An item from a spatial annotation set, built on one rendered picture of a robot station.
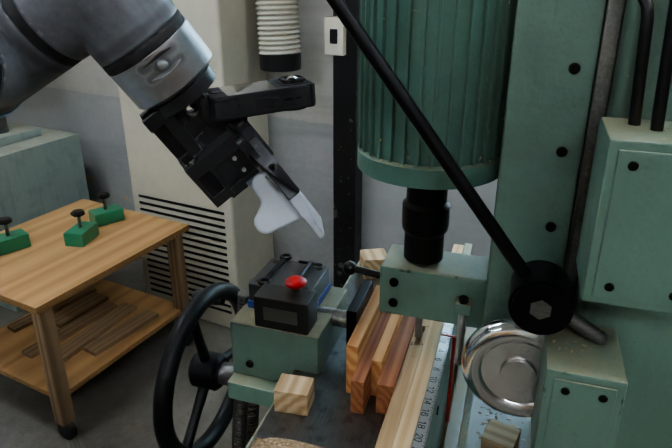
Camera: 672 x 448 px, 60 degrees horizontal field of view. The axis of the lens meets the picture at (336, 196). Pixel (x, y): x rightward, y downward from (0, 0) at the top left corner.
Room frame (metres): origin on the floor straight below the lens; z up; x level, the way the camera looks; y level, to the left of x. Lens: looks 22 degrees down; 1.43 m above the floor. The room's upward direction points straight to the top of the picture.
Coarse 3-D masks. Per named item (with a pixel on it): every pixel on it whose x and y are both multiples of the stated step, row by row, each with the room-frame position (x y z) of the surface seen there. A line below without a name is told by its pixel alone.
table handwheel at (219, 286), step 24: (216, 288) 0.81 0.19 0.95; (192, 312) 0.74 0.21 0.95; (192, 336) 0.76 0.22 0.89; (168, 360) 0.68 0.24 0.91; (192, 360) 0.77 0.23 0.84; (216, 360) 0.77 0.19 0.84; (168, 384) 0.66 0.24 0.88; (192, 384) 0.76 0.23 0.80; (216, 384) 0.75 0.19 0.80; (168, 408) 0.65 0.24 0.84; (168, 432) 0.65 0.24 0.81; (192, 432) 0.71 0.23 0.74; (216, 432) 0.77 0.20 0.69
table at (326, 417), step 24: (336, 360) 0.69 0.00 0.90; (240, 384) 0.67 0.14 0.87; (264, 384) 0.67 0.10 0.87; (336, 384) 0.64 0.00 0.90; (312, 408) 0.59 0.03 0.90; (336, 408) 0.59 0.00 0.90; (264, 432) 0.55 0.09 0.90; (288, 432) 0.55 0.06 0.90; (312, 432) 0.55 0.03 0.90; (336, 432) 0.55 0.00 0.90; (360, 432) 0.55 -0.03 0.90
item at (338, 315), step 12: (360, 288) 0.73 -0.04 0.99; (372, 288) 0.75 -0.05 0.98; (360, 300) 0.70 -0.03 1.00; (324, 312) 0.72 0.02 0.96; (336, 312) 0.72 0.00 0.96; (348, 312) 0.67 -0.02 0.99; (360, 312) 0.69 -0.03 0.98; (336, 324) 0.71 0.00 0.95; (348, 324) 0.67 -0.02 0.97; (348, 336) 0.67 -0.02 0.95
